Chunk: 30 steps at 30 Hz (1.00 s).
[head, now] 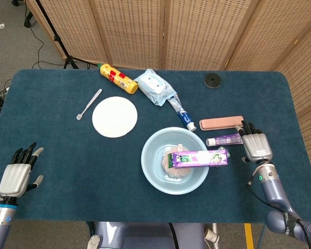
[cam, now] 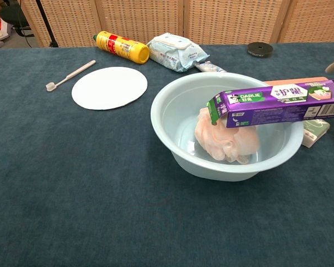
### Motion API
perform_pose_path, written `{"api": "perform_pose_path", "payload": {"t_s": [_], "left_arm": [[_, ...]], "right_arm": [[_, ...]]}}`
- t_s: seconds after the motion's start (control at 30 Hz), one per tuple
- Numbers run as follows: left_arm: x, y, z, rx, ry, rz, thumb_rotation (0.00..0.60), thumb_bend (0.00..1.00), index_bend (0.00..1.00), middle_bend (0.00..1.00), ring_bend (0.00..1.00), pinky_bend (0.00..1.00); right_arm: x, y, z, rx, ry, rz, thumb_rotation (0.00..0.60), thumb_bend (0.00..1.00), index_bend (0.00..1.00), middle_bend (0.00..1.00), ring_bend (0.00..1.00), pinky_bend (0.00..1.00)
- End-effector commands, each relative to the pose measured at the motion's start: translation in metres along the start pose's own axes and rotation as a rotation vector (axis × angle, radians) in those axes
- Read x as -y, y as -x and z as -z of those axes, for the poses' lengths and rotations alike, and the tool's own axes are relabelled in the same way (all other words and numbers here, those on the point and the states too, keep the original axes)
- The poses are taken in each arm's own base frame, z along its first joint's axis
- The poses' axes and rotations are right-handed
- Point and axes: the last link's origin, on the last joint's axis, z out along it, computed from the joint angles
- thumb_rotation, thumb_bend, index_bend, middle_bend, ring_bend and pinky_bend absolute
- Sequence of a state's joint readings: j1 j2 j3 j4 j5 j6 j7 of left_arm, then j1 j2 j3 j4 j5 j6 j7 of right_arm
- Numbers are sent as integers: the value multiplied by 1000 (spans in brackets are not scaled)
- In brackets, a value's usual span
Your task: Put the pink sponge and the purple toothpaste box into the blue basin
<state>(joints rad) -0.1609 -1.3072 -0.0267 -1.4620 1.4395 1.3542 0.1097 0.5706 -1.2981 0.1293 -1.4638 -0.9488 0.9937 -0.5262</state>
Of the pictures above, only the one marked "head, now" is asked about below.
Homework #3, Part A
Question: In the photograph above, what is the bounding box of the blue white toothpaste tube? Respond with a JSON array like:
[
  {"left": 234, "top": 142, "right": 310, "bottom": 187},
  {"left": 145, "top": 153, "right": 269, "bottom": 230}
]
[{"left": 167, "top": 95, "right": 197, "bottom": 132}]

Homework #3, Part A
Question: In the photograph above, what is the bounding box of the pink bath sponge loofah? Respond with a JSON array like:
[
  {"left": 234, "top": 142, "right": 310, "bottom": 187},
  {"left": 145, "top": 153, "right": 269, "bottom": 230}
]
[{"left": 160, "top": 144, "right": 194, "bottom": 179}]

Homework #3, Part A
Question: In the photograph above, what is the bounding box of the yellow bottle with red label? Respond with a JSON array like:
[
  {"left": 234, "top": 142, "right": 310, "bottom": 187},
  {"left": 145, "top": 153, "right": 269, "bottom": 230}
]
[{"left": 97, "top": 63, "right": 139, "bottom": 94}]

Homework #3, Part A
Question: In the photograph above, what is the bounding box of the pink toothbrush case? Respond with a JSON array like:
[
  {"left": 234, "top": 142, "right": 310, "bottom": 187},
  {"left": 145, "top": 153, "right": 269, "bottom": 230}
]
[{"left": 199, "top": 115, "right": 245, "bottom": 131}]

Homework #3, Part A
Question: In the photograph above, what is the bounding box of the light blue wet wipes pack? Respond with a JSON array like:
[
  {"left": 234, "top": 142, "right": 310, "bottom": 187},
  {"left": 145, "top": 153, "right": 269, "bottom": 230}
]
[{"left": 133, "top": 68, "right": 177, "bottom": 106}]

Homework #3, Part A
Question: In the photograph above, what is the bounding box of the green soap box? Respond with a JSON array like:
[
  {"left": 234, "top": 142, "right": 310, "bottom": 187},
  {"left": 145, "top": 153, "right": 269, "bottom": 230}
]
[{"left": 217, "top": 146, "right": 231, "bottom": 158}]

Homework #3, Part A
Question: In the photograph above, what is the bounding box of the small purple tube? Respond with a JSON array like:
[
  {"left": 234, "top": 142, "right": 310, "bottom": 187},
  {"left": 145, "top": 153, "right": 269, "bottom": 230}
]
[{"left": 206, "top": 132, "right": 244, "bottom": 147}]

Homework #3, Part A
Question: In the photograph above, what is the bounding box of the black tripod stand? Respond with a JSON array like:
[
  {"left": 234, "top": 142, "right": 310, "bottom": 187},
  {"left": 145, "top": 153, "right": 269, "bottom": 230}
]
[{"left": 35, "top": 0, "right": 99, "bottom": 70}]

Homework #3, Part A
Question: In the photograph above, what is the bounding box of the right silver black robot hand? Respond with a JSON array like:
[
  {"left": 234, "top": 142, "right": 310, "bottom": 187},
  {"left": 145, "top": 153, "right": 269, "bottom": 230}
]
[{"left": 234, "top": 120, "right": 273, "bottom": 164}]

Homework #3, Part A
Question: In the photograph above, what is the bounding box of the black round disc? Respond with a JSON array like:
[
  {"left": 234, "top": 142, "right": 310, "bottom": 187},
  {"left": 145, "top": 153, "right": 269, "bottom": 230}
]
[{"left": 204, "top": 73, "right": 222, "bottom": 88}]

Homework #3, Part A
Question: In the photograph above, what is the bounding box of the woven wicker folding screen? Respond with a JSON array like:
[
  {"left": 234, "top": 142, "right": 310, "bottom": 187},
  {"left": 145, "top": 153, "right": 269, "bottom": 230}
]
[{"left": 25, "top": 0, "right": 311, "bottom": 182}]

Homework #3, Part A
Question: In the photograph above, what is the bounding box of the light blue plastic basin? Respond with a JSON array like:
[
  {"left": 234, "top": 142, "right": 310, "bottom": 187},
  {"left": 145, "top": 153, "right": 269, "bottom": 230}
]
[{"left": 140, "top": 127, "right": 210, "bottom": 195}]

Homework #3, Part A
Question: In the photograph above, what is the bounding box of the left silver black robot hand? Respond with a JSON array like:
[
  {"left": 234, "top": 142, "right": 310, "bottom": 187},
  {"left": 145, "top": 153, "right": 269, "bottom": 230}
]
[{"left": 0, "top": 142, "right": 45, "bottom": 199}]

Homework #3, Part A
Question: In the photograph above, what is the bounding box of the white round paper plate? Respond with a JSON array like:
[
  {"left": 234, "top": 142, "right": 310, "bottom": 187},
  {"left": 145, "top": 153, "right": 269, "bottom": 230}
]
[{"left": 91, "top": 96, "right": 138, "bottom": 139}]

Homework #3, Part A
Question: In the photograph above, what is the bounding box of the dark blue table mat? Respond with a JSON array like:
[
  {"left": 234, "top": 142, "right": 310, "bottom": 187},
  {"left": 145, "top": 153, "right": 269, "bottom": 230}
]
[{"left": 0, "top": 68, "right": 308, "bottom": 224}]

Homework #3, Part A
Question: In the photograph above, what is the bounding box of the grey robot torso base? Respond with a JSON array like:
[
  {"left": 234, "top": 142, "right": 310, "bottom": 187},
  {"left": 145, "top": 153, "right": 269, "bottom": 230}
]
[{"left": 87, "top": 221, "right": 207, "bottom": 249}]

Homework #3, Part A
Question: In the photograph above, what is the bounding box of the white toothbrush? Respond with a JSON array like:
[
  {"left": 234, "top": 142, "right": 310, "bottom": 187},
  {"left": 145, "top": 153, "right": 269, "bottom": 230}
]
[{"left": 76, "top": 88, "right": 103, "bottom": 121}]

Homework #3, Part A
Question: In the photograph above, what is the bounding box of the purple toothpaste box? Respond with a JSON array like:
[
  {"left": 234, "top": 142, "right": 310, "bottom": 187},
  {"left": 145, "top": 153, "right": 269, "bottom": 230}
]
[{"left": 166, "top": 149, "right": 229, "bottom": 169}]

